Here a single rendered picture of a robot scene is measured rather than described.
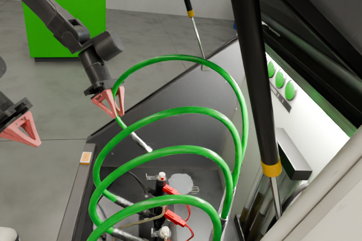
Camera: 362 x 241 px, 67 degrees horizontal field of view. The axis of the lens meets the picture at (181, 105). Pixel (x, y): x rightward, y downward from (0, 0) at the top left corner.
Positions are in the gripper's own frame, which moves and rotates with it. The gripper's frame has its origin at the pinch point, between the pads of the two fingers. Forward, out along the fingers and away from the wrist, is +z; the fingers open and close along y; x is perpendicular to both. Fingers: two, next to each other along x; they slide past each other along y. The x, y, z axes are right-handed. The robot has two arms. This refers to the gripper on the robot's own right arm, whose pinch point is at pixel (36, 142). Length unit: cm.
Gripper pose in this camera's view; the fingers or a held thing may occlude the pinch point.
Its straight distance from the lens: 71.1
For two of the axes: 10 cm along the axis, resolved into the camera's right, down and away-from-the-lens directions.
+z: 6.0, 7.4, 3.0
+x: 1.9, -5.0, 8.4
